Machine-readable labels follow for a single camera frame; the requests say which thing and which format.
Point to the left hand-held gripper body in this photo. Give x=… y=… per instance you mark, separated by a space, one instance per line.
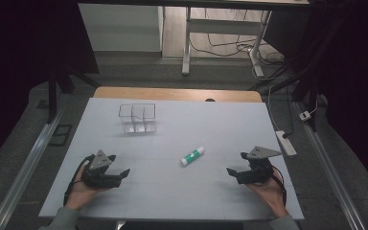
x=100 y=177

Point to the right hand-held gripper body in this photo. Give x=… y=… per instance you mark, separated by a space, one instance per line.
x=257 y=169

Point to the clear plastic divided organizer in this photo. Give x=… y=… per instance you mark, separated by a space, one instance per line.
x=137 y=123

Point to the green and white glue stick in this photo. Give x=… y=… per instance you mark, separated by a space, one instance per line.
x=192 y=156

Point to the person's left hand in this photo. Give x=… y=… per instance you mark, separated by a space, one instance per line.
x=83 y=194

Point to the person's right hand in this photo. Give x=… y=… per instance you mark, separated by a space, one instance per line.
x=268 y=193

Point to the white power strip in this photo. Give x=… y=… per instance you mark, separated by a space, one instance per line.
x=286 y=143

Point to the white table board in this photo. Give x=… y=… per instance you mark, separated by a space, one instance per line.
x=179 y=191

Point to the small white adapter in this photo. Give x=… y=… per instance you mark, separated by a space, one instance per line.
x=304 y=115

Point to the black stand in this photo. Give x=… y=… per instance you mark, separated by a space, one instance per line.
x=52 y=96

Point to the wooden table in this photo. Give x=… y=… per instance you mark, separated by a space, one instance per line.
x=172 y=94

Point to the white cabinet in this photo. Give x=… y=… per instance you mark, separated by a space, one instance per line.
x=118 y=27

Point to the dark curtain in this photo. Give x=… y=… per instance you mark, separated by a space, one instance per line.
x=16 y=64
x=357 y=80

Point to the black floor frame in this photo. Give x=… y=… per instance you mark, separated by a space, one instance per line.
x=60 y=135

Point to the metal floor rail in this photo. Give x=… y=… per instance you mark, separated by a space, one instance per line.
x=22 y=175
x=329 y=172

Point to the white desk frame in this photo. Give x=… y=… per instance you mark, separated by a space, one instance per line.
x=223 y=26

